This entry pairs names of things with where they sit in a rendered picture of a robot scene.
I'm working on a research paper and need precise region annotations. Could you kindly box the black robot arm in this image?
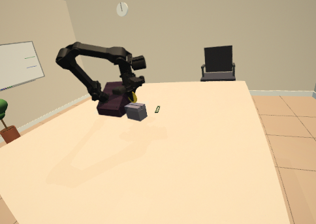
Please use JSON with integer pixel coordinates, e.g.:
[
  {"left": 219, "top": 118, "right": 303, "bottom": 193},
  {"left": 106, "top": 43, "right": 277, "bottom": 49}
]
[{"left": 55, "top": 42, "right": 146, "bottom": 104}]

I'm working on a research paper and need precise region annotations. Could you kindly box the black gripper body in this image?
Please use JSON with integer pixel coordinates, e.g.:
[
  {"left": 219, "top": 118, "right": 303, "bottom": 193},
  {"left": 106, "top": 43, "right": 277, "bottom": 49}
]
[{"left": 112, "top": 71, "right": 134, "bottom": 95}]

